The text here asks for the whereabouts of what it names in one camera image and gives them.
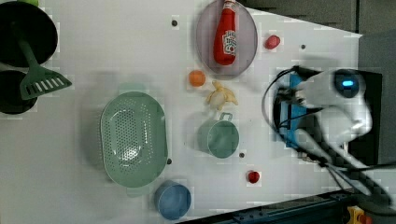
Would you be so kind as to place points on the small orange fruit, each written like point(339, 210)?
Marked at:
point(197, 78)

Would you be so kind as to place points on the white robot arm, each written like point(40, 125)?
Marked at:
point(312, 141)

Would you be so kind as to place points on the peeled toy banana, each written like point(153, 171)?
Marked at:
point(220, 96)

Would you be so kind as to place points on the grey round plate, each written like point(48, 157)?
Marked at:
point(247, 39)

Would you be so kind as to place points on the black utensil holder cup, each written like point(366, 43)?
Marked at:
point(38, 30)

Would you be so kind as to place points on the red toy strawberry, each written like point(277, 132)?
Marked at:
point(272, 42)
point(253, 177)

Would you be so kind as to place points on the green spatula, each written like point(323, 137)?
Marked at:
point(38, 79)

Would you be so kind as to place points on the green mug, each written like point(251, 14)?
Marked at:
point(219, 137)

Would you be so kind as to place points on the blue cup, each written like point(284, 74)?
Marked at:
point(172, 200)

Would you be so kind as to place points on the green colander basket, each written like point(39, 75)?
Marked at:
point(133, 139)

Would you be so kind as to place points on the red ketchup bottle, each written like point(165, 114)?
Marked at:
point(225, 42)

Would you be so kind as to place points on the blue aluminium frame rail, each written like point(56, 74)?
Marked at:
point(326, 208)

